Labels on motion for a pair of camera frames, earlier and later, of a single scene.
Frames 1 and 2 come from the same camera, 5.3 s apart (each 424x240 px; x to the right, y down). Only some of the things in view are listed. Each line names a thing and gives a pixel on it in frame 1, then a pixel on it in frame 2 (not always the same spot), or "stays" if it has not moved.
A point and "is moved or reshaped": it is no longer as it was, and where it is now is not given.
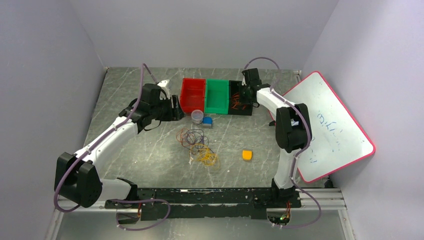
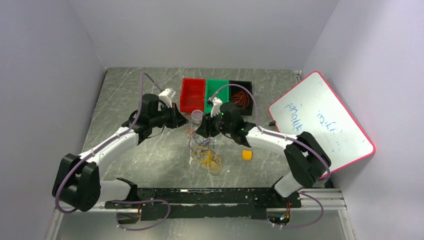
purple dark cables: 194,140 is moved or reshaped
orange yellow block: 247,155 stays
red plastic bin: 192,94 stays
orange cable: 235,101 stays
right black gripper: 242,100 to 206,126
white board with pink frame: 338,139 stays
